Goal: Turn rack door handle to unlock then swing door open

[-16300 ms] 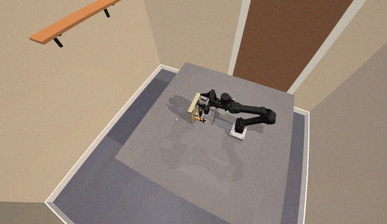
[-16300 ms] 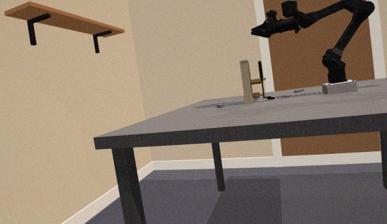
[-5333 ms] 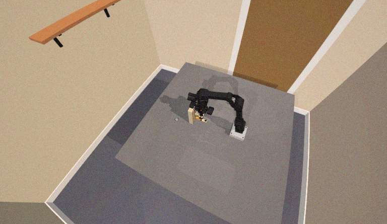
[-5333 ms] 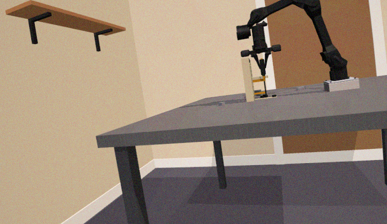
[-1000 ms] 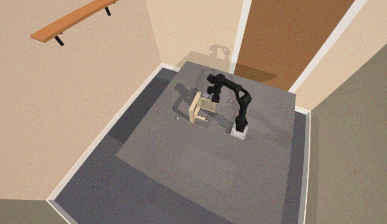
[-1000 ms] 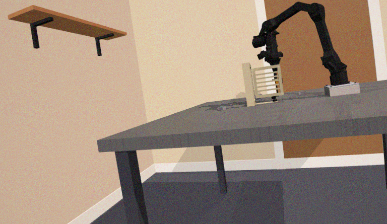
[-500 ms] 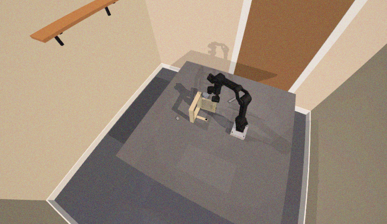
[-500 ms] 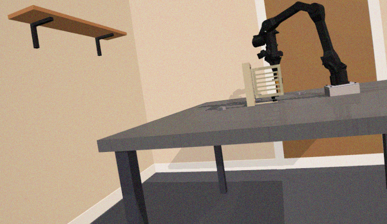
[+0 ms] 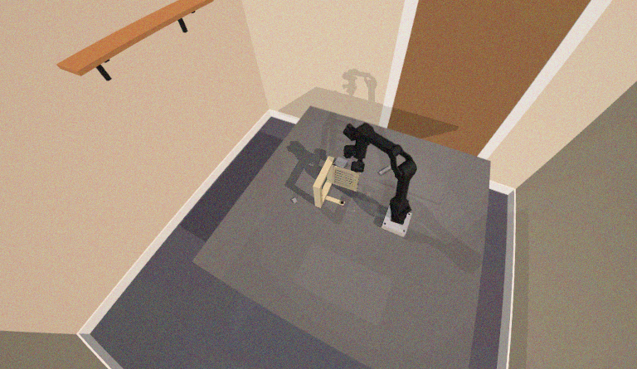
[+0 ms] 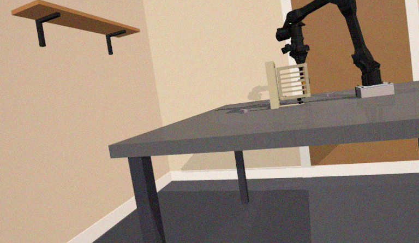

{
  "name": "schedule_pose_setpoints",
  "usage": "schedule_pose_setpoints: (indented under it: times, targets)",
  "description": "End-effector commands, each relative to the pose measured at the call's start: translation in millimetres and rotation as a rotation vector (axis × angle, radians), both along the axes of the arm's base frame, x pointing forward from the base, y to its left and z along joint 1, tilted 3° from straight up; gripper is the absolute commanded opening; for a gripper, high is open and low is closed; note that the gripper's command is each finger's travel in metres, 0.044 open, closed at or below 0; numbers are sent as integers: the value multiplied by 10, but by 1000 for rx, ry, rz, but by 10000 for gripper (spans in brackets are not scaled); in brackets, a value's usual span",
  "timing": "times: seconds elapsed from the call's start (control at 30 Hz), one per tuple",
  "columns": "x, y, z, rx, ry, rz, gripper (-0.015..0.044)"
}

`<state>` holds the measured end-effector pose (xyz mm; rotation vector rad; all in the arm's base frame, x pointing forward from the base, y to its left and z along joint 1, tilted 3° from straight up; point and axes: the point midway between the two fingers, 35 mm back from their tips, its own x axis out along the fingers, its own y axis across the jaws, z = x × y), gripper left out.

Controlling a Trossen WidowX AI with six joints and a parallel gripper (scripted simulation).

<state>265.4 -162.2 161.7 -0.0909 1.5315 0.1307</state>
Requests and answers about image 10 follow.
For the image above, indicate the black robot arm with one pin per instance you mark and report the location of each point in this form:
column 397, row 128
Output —
column 362, row 57

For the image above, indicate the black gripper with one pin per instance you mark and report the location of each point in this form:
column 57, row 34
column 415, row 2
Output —
column 299, row 53

